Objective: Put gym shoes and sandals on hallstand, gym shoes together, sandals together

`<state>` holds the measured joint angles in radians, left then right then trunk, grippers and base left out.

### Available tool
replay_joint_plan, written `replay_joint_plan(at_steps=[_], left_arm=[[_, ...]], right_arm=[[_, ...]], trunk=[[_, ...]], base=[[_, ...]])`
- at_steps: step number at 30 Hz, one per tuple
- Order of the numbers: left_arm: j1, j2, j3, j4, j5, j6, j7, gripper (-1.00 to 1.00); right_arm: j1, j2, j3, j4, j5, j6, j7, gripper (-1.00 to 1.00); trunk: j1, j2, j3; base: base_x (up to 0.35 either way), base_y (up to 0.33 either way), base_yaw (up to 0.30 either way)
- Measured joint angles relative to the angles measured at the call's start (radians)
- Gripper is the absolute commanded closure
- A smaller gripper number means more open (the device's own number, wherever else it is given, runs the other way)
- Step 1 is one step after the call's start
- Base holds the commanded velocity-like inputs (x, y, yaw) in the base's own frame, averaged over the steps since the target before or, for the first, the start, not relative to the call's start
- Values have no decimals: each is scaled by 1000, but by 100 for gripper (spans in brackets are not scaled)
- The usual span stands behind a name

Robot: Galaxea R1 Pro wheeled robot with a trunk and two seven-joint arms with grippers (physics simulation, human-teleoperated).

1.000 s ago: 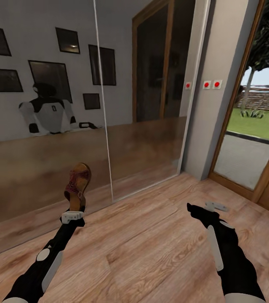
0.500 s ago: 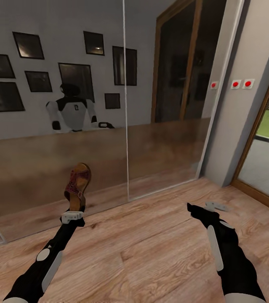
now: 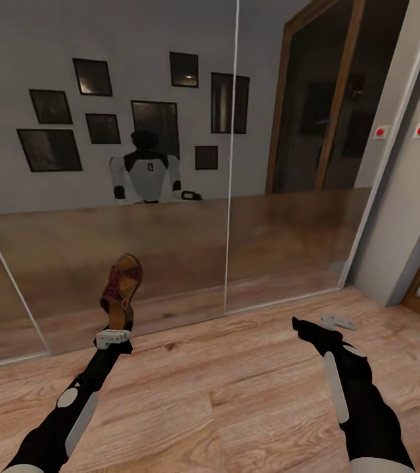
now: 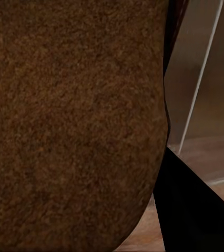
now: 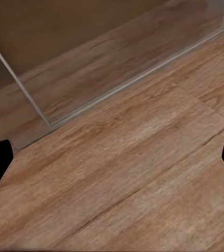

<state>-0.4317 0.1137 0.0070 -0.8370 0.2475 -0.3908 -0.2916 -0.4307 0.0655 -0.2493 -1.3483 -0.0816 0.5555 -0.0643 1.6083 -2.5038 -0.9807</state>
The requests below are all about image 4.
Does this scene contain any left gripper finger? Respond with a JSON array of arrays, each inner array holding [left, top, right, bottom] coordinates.
[[153, 147, 224, 252]]

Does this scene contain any sandal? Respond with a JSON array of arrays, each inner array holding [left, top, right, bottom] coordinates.
[[0, 0, 189, 252]]

